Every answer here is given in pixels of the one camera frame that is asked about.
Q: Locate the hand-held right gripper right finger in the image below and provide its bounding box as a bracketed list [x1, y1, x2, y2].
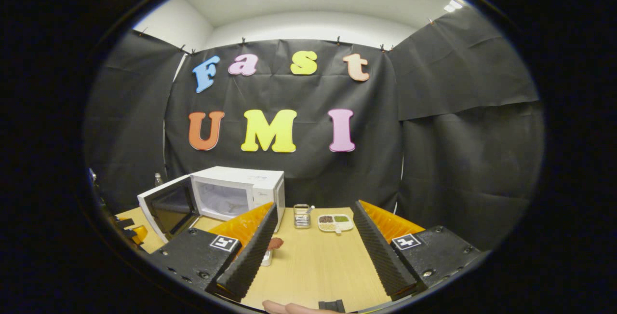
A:
[350, 200, 483, 301]

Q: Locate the glass jar with spoon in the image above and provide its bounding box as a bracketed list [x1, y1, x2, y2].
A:
[293, 204, 315, 229]

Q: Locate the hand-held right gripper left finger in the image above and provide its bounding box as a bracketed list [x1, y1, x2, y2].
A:
[145, 202, 279, 302]

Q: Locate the white divided seasoning tray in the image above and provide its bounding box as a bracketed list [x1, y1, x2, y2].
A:
[317, 214, 354, 234]

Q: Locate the black backdrop cloth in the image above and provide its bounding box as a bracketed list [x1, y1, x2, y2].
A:
[83, 5, 545, 252]

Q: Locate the white microwave oven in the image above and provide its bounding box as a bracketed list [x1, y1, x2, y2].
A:
[137, 166, 286, 243]

